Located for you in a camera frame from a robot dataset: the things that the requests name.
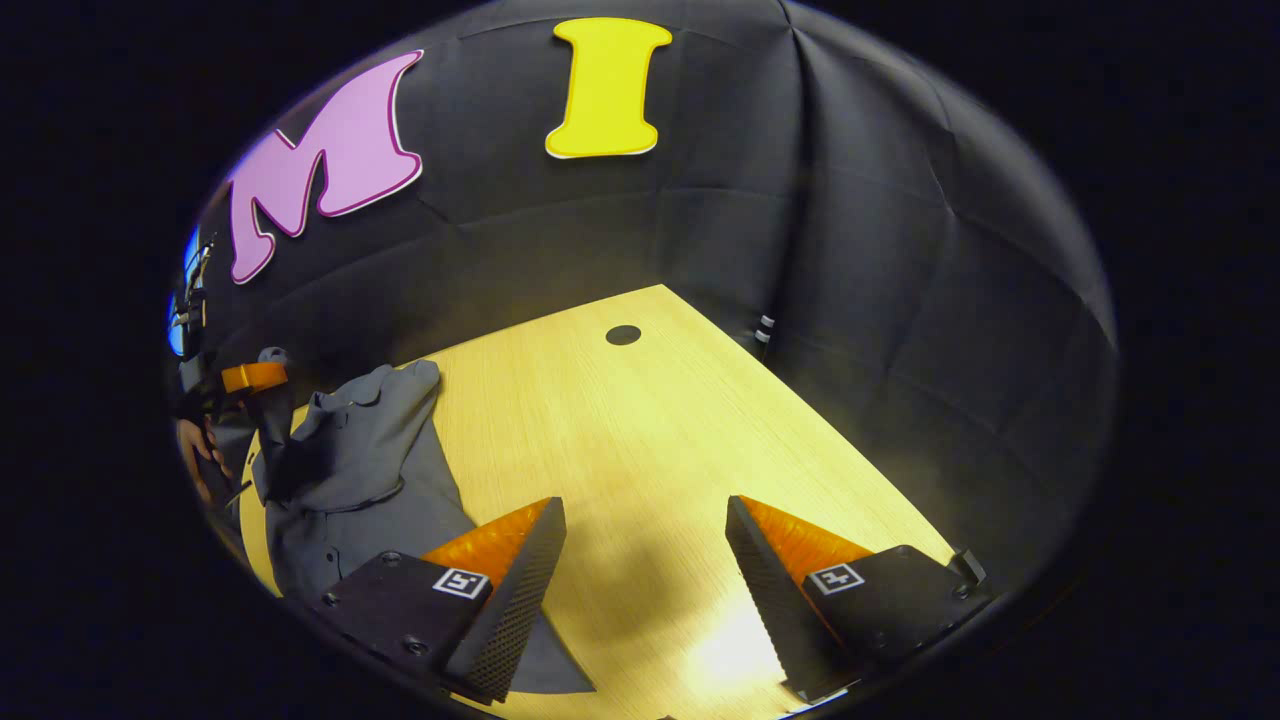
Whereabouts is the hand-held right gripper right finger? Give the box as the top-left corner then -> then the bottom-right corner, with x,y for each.
725,495 -> 993,703

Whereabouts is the black backdrop cloth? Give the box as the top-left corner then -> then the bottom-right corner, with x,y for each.
165,0 -> 1119,601

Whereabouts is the grey button shirt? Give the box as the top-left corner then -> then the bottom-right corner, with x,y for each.
240,346 -> 598,695

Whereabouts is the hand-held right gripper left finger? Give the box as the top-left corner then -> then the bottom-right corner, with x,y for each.
308,497 -> 569,706

